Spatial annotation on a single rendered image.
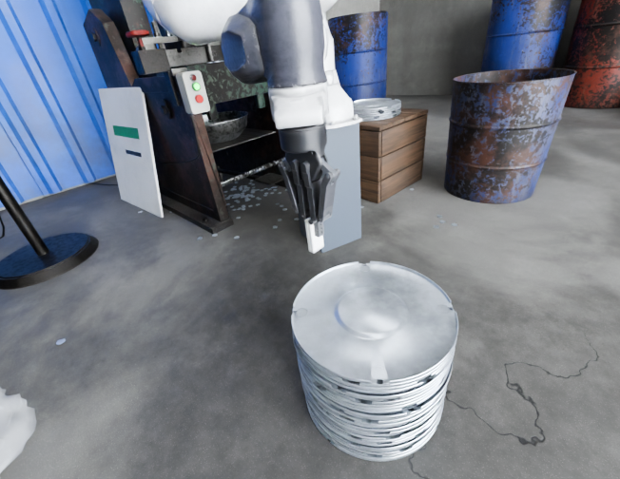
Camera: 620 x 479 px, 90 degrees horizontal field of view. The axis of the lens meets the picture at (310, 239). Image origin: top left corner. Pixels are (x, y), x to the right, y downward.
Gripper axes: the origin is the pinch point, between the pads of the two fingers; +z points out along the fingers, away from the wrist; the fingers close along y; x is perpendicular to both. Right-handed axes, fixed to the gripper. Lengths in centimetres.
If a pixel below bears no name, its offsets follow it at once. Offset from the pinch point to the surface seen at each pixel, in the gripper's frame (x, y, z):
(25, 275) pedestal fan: 49, 111, 31
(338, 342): 9.9, -13.0, 11.6
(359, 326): 5.3, -14.1, 11.1
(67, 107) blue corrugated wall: -8, 224, -15
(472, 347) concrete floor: -23.5, -25.4, 35.4
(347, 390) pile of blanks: 13.9, -18.0, 14.9
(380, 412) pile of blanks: 11.5, -22.4, 19.2
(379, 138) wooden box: -78, 37, 5
